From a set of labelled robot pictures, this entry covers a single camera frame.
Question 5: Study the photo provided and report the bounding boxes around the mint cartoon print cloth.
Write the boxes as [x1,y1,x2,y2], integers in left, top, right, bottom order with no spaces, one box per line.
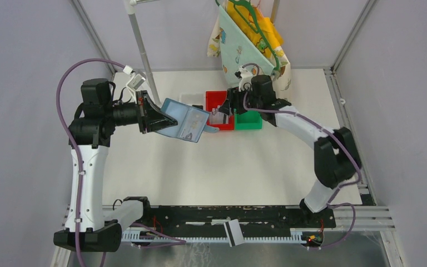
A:
[207,4,292,100]

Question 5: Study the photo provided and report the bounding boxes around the red plastic bin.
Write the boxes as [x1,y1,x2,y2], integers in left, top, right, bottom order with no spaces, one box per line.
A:
[205,91,235,131]

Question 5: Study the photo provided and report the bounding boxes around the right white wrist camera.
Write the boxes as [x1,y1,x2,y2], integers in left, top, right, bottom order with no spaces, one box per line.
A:
[235,67,254,92]

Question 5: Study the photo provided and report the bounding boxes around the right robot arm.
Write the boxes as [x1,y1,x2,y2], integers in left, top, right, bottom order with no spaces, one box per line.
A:
[220,71,362,227]

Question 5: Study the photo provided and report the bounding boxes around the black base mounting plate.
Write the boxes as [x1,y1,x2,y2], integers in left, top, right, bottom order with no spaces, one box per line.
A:
[137,205,336,238]

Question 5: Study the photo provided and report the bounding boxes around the white slotted cable duct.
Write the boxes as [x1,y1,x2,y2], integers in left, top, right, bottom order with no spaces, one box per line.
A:
[121,228,307,245]

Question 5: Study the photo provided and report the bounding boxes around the yellow garment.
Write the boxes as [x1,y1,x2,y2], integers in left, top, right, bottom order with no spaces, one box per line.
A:
[225,1,285,60]

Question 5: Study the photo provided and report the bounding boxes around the credit cards in red bin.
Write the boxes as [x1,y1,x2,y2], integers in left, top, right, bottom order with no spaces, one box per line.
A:
[209,106,229,125]

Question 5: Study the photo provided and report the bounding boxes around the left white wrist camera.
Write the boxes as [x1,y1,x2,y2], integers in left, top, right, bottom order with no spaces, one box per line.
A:
[122,65,147,99]

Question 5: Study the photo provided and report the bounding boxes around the green clothes hanger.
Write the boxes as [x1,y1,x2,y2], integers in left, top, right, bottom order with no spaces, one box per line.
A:
[222,1,285,72]

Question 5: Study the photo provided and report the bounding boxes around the white plastic bin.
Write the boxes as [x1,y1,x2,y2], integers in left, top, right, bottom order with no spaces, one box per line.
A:
[178,93,205,110]

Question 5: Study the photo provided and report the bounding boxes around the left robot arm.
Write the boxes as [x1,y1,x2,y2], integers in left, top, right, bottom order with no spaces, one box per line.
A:
[53,78,178,253]

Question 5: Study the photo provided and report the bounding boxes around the blue card holder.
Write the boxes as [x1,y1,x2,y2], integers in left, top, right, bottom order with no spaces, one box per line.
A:
[156,98,220,143]

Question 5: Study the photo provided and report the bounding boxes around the white magnetic stripe card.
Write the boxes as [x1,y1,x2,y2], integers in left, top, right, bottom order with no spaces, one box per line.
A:
[224,219,245,247]

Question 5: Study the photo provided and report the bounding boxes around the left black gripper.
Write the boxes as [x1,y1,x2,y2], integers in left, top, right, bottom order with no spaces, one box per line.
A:
[105,90,178,134]

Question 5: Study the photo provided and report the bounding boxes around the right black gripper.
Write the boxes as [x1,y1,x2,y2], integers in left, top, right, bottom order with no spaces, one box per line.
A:
[218,84,262,117]

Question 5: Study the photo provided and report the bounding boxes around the white clothes rack stand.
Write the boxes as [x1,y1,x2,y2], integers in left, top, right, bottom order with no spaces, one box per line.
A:
[123,0,161,105]

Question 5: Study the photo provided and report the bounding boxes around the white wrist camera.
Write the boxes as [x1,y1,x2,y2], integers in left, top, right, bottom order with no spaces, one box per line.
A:
[122,65,147,99]
[235,67,254,92]

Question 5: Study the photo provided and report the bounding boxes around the green plastic bin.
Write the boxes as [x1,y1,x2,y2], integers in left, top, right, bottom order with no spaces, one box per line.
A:
[234,110,262,131]

